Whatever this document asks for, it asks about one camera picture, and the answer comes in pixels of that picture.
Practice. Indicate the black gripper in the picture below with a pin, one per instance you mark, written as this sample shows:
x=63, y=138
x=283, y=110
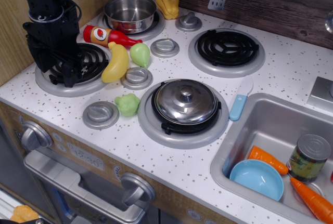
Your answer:
x=56, y=41

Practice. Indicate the stainless steel pot lid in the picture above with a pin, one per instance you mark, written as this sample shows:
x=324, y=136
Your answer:
x=184, y=102

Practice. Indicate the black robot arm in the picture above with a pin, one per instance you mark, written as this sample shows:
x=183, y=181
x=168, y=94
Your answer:
x=51, y=10

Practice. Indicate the front left black burner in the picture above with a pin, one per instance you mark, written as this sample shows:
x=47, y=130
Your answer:
x=95, y=60

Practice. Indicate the black burner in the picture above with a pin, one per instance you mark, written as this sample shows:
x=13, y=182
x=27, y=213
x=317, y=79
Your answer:
x=95, y=60
x=181, y=136
x=226, y=53

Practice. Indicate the red ketchup bottle toy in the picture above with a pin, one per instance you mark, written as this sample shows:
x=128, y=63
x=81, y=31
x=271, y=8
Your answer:
x=104, y=36

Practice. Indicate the yellow toy banana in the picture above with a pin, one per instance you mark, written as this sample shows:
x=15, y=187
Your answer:
x=118, y=65

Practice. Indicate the grey stove knob front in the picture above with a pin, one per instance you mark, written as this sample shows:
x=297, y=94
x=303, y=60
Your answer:
x=100, y=115

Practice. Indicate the grey stove knob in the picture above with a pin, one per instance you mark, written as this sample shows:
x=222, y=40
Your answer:
x=137, y=78
x=100, y=115
x=188, y=23
x=164, y=48

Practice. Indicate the grey oven knob left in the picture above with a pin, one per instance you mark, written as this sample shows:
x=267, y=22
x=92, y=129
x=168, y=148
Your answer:
x=35, y=136

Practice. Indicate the grey oven knob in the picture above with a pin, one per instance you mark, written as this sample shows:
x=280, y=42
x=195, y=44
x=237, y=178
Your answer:
x=136, y=189
x=35, y=136

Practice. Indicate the green toy broccoli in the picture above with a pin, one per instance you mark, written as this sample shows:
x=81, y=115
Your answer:
x=127, y=104

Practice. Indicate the grey stove knob middle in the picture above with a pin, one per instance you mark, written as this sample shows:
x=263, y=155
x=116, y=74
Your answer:
x=137, y=78

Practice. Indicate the green toy pear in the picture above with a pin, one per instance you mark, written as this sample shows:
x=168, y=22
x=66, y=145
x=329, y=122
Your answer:
x=140, y=54

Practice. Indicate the grey stove knob upper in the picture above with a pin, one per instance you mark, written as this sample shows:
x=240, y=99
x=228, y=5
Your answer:
x=164, y=48

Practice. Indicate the yellow toy pepper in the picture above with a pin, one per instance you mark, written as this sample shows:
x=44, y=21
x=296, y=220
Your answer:
x=169, y=8

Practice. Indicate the front right black burner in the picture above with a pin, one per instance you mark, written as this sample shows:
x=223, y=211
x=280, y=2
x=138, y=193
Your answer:
x=181, y=136

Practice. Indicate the grey stove knob back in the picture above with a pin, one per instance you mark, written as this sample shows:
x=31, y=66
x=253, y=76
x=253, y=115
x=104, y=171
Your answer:
x=188, y=23

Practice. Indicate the grey oven knob right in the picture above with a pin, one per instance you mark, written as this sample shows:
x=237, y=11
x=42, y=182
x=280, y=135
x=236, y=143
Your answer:
x=136, y=189

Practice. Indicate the yellow toy on floor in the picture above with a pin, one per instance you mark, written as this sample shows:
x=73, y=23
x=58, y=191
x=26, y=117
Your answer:
x=23, y=213

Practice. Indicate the back right black burner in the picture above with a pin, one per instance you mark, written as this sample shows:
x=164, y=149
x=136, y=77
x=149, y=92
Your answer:
x=226, y=53

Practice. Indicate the orange toy carrot upper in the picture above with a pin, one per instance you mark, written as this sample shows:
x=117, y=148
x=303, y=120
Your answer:
x=257, y=153

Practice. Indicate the orange toy carrot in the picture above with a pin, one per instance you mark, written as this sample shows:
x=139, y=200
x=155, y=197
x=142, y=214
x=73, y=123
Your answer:
x=257, y=153
x=319, y=206

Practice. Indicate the stainless steel sink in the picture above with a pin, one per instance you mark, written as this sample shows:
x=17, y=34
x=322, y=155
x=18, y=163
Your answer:
x=274, y=125

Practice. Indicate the light blue bowl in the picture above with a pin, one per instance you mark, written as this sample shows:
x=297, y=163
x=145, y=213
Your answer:
x=259, y=177

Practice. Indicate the grey faucet base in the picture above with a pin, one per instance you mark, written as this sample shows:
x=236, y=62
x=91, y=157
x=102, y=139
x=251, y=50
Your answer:
x=321, y=94

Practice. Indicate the toy tin can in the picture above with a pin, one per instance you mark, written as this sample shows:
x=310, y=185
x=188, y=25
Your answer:
x=308, y=157

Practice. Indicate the hanging metal ladle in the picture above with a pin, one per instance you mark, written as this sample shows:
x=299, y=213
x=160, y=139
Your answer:
x=329, y=22

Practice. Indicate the orange toy carrot lower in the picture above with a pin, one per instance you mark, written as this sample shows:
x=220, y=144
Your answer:
x=319, y=206

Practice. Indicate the grey oven door handle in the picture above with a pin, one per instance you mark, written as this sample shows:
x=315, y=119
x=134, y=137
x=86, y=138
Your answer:
x=67, y=181

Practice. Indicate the blue handled toy knife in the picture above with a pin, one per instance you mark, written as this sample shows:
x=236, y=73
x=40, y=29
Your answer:
x=243, y=92

